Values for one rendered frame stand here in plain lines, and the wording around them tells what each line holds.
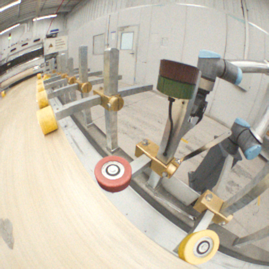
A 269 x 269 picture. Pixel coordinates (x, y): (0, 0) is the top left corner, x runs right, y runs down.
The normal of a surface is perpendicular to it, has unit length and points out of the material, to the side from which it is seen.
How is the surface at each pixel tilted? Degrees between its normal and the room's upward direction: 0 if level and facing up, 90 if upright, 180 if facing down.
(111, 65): 90
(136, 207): 0
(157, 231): 0
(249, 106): 90
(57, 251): 0
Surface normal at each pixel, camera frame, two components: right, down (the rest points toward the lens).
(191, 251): 0.07, -0.77
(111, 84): 0.69, 0.50
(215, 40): -0.65, 0.44
